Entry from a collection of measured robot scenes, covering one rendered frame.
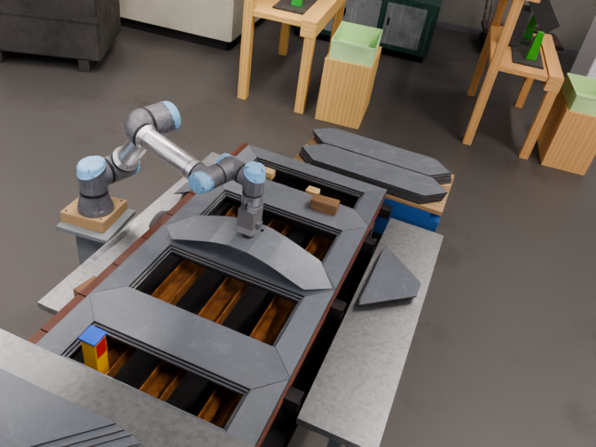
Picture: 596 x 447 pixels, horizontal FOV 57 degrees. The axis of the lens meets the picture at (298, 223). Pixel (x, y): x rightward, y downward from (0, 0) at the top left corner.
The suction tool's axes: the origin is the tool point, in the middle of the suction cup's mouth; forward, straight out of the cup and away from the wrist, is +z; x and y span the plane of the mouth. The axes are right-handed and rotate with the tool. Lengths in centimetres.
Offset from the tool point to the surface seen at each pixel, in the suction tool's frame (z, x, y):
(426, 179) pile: 8, -51, 98
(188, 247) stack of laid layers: 9.1, 21.2, -7.0
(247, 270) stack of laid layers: 9.0, -4.3, -7.4
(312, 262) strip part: 5.2, -25.1, 5.7
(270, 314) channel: 25.1, -16.3, -8.6
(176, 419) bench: -12, -22, -83
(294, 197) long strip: 9.0, -0.7, 47.1
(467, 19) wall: 76, -8, 689
